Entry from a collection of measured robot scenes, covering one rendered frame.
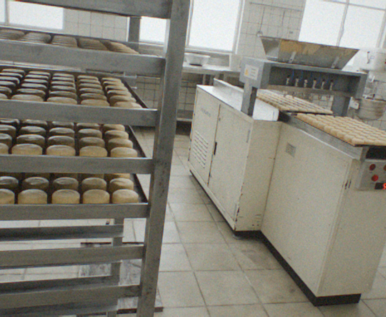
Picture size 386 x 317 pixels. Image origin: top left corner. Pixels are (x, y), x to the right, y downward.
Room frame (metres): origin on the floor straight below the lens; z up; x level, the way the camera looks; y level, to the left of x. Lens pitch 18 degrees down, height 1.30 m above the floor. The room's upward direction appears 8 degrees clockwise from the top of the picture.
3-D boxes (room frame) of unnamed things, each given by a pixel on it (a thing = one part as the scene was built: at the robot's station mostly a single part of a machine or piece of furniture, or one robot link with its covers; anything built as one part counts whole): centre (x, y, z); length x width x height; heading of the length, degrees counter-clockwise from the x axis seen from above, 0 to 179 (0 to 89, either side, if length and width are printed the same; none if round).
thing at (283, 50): (2.60, -0.62, 1.25); 0.56 x 0.29 x 0.14; 108
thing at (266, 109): (2.99, -0.28, 0.88); 1.28 x 0.01 x 0.07; 18
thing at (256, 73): (2.60, -0.62, 1.01); 0.72 x 0.33 x 0.34; 108
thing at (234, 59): (5.23, -0.38, 0.98); 0.20 x 0.14 x 0.20; 55
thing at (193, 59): (5.24, 0.12, 0.94); 0.33 x 0.33 x 0.12
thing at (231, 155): (3.06, -0.48, 0.42); 1.28 x 0.72 x 0.84; 18
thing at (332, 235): (2.12, -0.78, 0.45); 0.70 x 0.34 x 0.90; 18
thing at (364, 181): (1.78, -0.89, 0.77); 0.24 x 0.04 x 0.14; 108
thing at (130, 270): (1.81, 0.32, 0.02); 0.60 x 0.40 x 0.03; 16
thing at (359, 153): (2.67, -0.45, 0.87); 2.01 x 0.03 x 0.07; 18
